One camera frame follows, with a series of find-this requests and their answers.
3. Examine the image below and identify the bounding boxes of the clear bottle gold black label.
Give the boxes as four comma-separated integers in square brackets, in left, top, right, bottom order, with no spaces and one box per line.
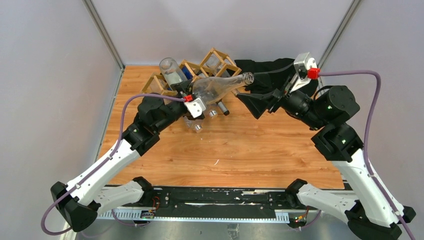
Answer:
[192,72,255,105]

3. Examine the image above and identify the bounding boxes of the clear bottle white label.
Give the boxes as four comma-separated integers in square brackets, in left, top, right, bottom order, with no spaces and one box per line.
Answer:
[159,57,188,86]

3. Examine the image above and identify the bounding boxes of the clear square bottle silver cap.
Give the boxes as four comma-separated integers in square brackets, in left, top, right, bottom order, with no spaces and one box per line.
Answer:
[182,116,203,133]

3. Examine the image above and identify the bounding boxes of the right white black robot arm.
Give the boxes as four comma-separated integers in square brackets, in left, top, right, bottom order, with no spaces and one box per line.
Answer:
[237,85,416,240]

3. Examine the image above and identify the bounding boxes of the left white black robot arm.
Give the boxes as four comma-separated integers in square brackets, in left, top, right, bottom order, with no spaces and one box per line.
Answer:
[41,92,206,236]

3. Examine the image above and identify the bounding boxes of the blue BLU labelled bottle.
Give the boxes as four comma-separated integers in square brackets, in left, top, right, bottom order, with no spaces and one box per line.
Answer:
[203,106,219,119]

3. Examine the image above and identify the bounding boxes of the dark bottle grey cap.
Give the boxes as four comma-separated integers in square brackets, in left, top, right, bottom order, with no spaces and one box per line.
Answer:
[216,100,230,116]

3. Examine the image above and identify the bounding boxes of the wooden lattice wine rack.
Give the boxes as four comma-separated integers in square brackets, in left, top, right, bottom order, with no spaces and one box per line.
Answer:
[141,48,242,96]

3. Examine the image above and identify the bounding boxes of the black cloth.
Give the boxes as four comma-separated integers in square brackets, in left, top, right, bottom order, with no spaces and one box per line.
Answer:
[234,57,320,97]

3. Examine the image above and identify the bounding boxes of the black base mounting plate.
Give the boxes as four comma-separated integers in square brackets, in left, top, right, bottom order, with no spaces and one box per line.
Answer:
[120,186,320,220]

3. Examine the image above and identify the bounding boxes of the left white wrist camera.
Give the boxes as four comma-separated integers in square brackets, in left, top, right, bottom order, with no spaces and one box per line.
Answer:
[184,98,207,118]

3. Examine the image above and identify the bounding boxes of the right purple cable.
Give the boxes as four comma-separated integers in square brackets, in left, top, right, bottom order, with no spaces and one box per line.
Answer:
[307,67,417,240]

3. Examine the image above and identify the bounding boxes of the aluminium frame rails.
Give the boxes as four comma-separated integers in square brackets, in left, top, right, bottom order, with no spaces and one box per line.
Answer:
[67,185,374,223]

